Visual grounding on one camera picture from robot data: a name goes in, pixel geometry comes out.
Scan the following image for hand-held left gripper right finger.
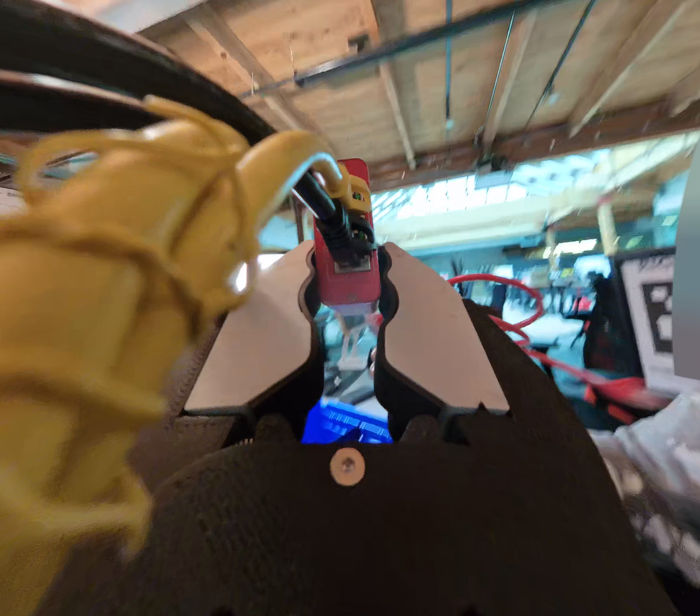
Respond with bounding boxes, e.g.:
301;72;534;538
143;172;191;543
373;242;510;440

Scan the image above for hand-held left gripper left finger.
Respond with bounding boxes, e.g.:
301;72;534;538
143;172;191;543
185;241;323;440

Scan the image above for red metal ethernet switch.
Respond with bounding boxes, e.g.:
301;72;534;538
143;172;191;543
313;158;382;319

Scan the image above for blue plastic storage bin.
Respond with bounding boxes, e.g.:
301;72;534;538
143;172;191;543
301;400;393;444

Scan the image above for red ethernet cable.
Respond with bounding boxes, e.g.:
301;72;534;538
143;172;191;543
369;273;665;425

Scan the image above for yellow ethernet cable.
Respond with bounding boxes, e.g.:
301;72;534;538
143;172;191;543
0;97;373;616

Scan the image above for black ethernet cable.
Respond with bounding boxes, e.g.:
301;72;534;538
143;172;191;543
0;0;378;272

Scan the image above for black red office chair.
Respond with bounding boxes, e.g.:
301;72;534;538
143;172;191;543
582;272;643;376

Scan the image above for framed checkered marker sign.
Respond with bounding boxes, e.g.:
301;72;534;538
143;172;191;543
615;250;679;393

